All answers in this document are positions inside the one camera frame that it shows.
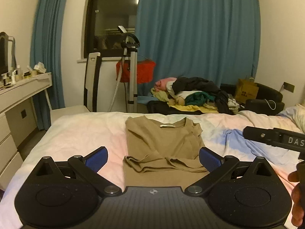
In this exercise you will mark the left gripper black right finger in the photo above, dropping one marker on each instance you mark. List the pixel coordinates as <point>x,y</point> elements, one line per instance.
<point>220,169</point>

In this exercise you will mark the black armchair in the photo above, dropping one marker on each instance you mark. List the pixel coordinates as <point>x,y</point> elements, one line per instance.
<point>268,100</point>

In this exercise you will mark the blue curtain left panel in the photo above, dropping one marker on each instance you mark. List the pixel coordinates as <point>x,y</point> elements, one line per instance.
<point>46,45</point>

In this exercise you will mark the garment steamer stand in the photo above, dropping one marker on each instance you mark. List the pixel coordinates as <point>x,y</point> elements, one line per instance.
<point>130,44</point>

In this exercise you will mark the dark window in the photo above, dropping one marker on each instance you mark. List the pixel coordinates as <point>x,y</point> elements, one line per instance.
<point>101,27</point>

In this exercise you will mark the pile of mixed clothes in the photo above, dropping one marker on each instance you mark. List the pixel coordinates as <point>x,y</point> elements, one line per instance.
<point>191,95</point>

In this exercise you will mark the person's right hand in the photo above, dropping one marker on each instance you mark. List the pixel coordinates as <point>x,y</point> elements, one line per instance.
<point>297,210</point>

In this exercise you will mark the pastel tie-dye bed duvet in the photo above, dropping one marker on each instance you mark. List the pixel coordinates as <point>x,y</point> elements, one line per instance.
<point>80,134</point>

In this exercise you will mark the blue curtain panel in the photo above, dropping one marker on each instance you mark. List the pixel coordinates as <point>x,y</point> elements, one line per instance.
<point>217,40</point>
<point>46,45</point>

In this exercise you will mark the white black chair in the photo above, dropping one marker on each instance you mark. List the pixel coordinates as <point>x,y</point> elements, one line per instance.
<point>91,81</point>

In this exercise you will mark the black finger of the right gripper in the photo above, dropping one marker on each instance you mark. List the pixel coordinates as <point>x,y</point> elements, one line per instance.
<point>261,135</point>

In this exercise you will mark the white tissue box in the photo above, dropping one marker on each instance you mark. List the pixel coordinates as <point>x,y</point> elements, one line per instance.
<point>39,67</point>

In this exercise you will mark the cream pillow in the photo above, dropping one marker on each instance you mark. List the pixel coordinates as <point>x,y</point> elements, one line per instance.
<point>297,115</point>

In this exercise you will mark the wavy framed vanity mirror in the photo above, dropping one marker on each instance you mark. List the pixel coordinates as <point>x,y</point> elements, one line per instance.
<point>5,39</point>

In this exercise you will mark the white vanity desk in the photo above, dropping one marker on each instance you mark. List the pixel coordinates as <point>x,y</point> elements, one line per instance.
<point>18,121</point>

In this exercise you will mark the brown paper bag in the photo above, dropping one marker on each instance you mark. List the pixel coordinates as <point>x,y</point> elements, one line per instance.
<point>245,90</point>

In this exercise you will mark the blue curtain right panel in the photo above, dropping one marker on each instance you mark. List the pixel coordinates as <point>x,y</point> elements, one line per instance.
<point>217,40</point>

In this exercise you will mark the red cloth basket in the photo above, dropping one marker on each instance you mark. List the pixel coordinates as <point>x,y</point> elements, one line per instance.
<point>144,71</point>

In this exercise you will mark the black wall socket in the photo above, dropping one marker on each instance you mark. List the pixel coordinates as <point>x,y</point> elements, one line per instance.
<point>289,87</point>

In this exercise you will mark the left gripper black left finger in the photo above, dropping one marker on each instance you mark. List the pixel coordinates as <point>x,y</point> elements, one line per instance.
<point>87,169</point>

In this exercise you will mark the tan brown shirt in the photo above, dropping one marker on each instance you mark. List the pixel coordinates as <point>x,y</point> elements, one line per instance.
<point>163,154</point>

